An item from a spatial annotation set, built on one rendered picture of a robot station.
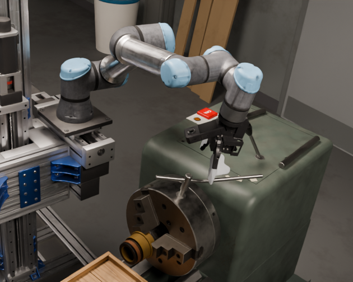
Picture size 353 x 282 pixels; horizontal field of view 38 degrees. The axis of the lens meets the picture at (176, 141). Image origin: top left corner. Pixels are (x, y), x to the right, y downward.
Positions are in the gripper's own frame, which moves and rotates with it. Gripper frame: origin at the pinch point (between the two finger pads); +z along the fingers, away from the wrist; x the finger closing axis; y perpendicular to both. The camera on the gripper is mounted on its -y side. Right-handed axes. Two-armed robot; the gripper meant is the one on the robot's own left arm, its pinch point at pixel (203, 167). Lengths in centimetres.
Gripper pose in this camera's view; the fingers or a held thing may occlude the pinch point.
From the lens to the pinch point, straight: 153.4
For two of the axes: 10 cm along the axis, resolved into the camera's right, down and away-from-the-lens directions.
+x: -1.3, -6.5, 7.5
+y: 9.6, 1.1, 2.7
